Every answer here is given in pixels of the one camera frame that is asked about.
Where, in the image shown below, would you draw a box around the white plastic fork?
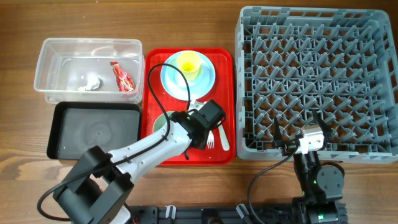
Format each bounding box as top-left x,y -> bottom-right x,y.
206,131 -> 215,149

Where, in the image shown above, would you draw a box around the white tissue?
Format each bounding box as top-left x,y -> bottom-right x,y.
78,75 -> 102,91

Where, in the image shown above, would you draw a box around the grey dishwasher rack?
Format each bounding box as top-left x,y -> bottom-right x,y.
235,6 -> 397,164

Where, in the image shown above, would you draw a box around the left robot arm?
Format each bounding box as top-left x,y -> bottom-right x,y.
47,108 -> 224,223

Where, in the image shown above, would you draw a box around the yellow plastic cup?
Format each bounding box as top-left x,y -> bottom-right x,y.
177,50 -> 201,81

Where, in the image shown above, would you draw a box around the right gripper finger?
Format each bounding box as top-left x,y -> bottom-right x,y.
272,117 -> 282,146
312,110 -> 332,139

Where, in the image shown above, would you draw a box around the red snack wrapper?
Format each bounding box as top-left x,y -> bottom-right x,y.
110,62 -> 136,91

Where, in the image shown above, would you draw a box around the white plastic spoon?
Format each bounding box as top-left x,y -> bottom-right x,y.
218,124 -> 230,151

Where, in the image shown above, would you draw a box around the clear plastic bin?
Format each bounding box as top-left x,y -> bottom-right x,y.
34,38 -> 145,104

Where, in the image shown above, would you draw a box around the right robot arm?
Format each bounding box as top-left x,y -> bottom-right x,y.
272,111 -> 348,223

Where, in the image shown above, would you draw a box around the red serving tray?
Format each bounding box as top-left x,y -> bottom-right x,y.
141,47 -> 236,166

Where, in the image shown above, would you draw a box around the light blue plate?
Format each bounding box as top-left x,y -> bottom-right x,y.
160,51 -> 216,101

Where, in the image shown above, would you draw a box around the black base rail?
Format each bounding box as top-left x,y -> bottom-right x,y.
127,202 -> 348,224

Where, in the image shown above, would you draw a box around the black tray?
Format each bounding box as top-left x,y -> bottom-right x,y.
47,101 -> 141,160

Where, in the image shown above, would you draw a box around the mint green bowl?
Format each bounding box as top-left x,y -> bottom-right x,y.
152,111 -> 174,133

